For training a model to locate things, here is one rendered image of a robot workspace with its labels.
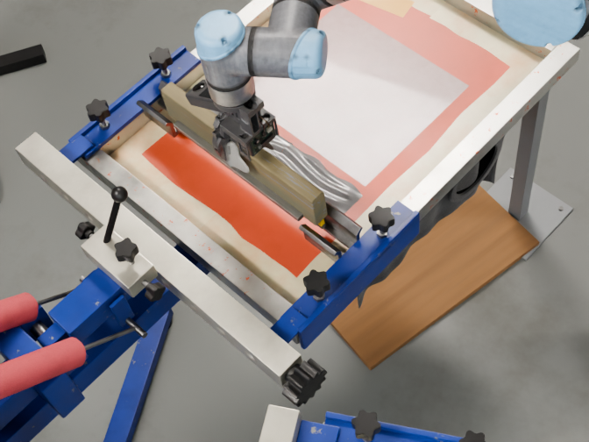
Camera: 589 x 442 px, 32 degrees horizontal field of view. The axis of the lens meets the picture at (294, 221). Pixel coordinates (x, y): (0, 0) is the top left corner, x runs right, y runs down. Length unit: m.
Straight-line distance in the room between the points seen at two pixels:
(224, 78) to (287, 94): 0.45
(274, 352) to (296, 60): 0.46
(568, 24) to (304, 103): 0.76
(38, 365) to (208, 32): 0.57
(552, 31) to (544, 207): 1.64
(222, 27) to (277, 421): 0.60
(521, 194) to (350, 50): 0.93
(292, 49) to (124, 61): 1.95
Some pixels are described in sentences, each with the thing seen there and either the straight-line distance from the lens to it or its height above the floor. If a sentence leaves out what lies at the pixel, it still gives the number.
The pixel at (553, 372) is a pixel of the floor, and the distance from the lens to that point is 2.74.
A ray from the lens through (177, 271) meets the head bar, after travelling 1.71.
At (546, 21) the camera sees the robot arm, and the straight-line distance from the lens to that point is 1.35.
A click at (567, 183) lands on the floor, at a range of 3.03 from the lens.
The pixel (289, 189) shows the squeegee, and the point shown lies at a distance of 1.70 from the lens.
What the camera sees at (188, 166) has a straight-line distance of 1.93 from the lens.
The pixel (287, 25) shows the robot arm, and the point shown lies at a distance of 1.53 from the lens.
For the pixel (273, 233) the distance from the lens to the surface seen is 1.82.
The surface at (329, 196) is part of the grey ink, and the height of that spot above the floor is 0.96.
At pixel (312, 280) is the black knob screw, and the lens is 1.64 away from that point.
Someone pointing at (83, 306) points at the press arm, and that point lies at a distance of 1.72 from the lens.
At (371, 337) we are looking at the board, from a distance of 2.74.
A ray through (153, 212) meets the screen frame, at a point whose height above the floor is 0.99.
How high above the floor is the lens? 2.51
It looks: 58 degrees down
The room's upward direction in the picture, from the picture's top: 11 degrees counter-clockwise
